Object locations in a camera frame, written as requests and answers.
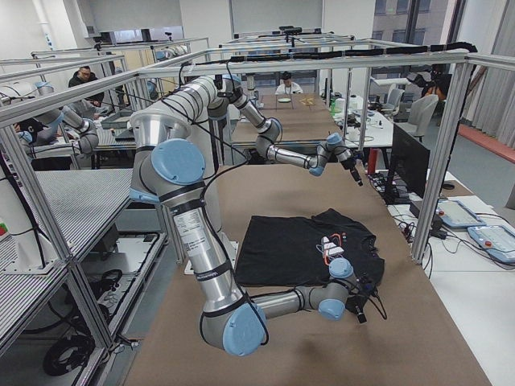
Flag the teach pendant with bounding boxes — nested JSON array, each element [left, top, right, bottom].
[[468, 225, 514, 264], [435, 199, 486, 229]]

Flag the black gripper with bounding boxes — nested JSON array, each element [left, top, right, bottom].
[[341, 156, 363, 187], [346, 275, 373, 323]]

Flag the black computer monitor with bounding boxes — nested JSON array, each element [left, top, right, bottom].
[[384, 125, 431, 204]]

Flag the far teach pendant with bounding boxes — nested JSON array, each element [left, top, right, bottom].
[[435, 199, 486, 229]]

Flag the black printed t-shirt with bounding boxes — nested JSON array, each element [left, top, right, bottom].
[[235, 208, 385, 286]]

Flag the near teach pendant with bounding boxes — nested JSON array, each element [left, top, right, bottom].
[[468, 225, 514, 264]]

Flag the aluminium frame cage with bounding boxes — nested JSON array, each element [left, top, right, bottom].
[[0, 38, 515, 347]]

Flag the grey office chair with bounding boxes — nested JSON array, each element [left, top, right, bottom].
[[406, 94, 439, 142]]

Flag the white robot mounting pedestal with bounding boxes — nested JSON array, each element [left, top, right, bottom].
[[183, 120, 239, 277]]

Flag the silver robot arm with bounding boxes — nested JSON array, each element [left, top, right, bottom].
[[130, 108, 358, 356], [160, 75, 363, 186]]

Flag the red water bottle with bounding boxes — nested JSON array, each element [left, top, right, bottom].
[[367, 148, 378, 175]]

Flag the striped neighbouring work table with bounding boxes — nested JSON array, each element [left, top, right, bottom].
[[1, 169, 132, 345]]

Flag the seated person in white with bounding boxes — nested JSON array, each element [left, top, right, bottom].
[[275, 72, 303, 95]]

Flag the person in black jacket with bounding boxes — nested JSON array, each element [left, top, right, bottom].
[[68, 66, 105, 104]]

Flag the neighbouring cell robot arm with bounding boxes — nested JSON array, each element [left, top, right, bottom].
[[17, 106, 99, 159]]

